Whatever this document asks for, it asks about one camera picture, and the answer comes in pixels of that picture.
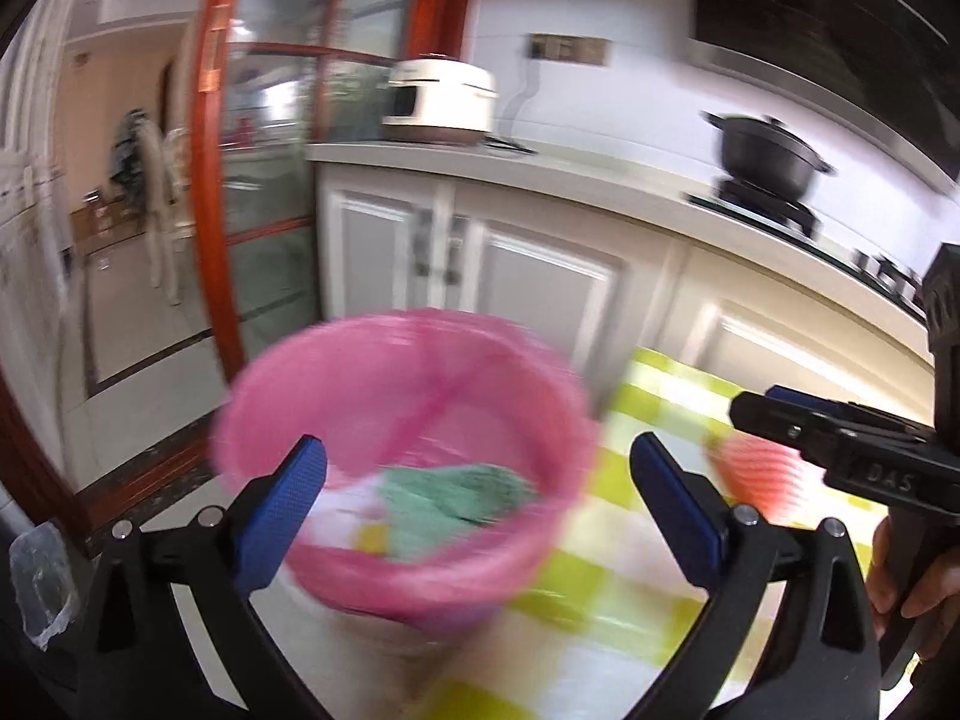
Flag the green checkered tablecloth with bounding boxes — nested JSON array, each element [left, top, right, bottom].
[[407, 348, 884, 718]]

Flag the white lower kitchen cabinets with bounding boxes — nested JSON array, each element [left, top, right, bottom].
[[306, 143, 934, 421]]

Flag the wall power socket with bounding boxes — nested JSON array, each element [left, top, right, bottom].
[[527, 32, 610, 67]]

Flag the white rice cooker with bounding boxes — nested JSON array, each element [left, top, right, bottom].
[[381, 54, 498, 146]]

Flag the yellow sponge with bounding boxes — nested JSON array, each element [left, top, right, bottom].
[[353, 522, 391, 557]]

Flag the pink trash bag bin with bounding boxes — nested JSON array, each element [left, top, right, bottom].
[[210, 309, 597, 632]]

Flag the black cooking pot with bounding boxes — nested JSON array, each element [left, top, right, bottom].
[[701, 110, 836, 202]]

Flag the white dining chair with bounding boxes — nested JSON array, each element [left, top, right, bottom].
[[107, 107, 187, 305]]

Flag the white wardrobe cabinets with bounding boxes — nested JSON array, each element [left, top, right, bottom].
[[2, 0, 73, 472]]

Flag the black gas stove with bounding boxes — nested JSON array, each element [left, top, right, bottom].
[[686, 179, 926, 323]]

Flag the green dish cloth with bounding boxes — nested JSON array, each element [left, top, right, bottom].
[[379, 463, 537, 562]]

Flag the black range hood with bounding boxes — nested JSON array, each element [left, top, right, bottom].
[[690, 0, 958, 192]]

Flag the black power cable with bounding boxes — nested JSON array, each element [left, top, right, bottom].
[[483, 58, 542, 157]]

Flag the clear plastic scrap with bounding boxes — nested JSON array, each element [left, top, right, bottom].
[[8, 522, 80, 652]]

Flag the red wooden glass door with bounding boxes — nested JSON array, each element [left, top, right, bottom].
[[2, 0, 469, 536]]

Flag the person's right hand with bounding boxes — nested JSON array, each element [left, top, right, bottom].
[[865, 515, 960, 662]]

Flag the pink foam net fruit back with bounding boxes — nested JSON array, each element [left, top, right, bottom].
[[708, 433, 817, 522]]

